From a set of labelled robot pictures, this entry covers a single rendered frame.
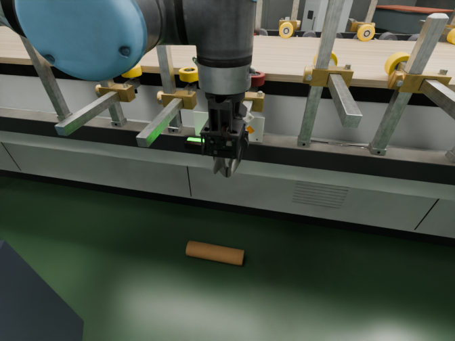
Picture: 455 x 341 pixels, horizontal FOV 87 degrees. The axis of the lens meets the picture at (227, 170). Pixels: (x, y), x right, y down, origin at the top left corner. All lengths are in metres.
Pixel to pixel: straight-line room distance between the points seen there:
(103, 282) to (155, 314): 0.33
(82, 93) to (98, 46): 1.18
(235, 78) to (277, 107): 0.70
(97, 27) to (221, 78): 0.19
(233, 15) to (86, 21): 0.19
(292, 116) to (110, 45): 0.92
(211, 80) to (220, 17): 0.09
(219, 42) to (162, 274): 1.18
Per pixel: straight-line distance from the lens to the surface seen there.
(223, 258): 1.30
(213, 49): 0.38
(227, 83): 0.39
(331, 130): 1.15
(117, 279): 1.43
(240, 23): 0.38
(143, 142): 0.68
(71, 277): 1.54
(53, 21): 0.27
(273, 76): 0.99
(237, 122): 0.46
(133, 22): 0.26
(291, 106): 1.08
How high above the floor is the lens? 1.17
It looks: 39 degrees down
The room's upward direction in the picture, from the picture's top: straight up
